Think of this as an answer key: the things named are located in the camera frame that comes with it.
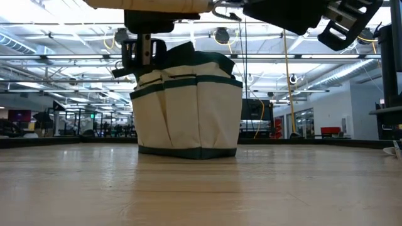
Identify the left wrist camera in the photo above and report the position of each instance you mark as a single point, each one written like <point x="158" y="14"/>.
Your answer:
<point x="150" y="22"/>

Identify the silver ceiling duct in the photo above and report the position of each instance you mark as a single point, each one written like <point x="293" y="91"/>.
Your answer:
<point x="342" y="73"/>

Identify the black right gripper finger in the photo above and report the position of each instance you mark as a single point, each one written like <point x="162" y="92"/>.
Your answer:
<point x="282" y="14"/>

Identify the black monitor on stand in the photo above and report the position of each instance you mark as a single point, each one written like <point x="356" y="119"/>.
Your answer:
<point x="389" y="62"/>

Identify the red seat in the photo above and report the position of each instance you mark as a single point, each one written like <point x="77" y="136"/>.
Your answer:
<point x="330" y="131"/>

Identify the black aluminium table frame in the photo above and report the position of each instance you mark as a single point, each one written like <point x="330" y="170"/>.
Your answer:
<point x="63" y="142"/>

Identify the cream gardening bag green trim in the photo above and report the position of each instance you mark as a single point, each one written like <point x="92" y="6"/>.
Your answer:
<point x="188" y="119"/>

